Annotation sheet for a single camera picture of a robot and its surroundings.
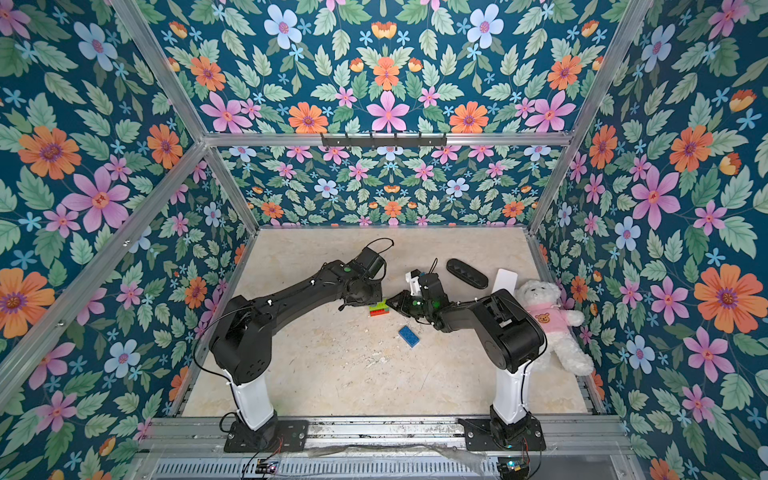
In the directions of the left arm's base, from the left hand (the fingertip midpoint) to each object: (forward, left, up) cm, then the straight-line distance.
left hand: (382, 296), depth 90 cm
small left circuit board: (-40, +30, -11) cm, 51 cm away
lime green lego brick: (-1, +1, -4) cm, 5 cm away
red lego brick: (-1, +2, -8) cm, 8 cm away
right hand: (0, -2, -5) cm, 5 cm away
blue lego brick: (-10, -7, -7) cm, 15 cm away
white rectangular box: (+6, -42, -5) cm, 42 cm away
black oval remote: (+10, -29, -6) cm, 31 cm away
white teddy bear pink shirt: (-5, -49, 0) cm, 49 cm away
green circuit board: (-44, -30, -11) cm, 55 cm away
